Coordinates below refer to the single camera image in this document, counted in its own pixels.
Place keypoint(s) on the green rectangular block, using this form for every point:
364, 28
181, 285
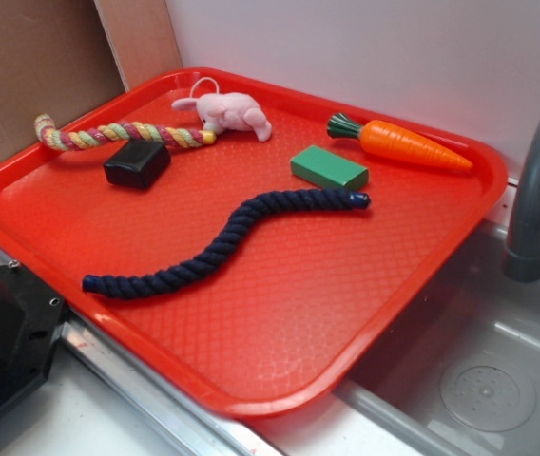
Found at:
328, 170

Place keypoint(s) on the black rectangular block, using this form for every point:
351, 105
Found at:
137, 164

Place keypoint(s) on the red plastic tray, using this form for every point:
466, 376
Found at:
305, 295

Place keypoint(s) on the pink plush toy animal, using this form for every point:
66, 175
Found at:
221, 112

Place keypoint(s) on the orange plastic toy carrot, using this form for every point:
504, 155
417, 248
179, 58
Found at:
394, 142

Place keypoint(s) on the grey toy sink basin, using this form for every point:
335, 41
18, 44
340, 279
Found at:
458, 373

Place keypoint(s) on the brown cardboard panel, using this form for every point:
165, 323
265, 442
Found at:
68, 57

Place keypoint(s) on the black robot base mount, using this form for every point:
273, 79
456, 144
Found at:
31, 316

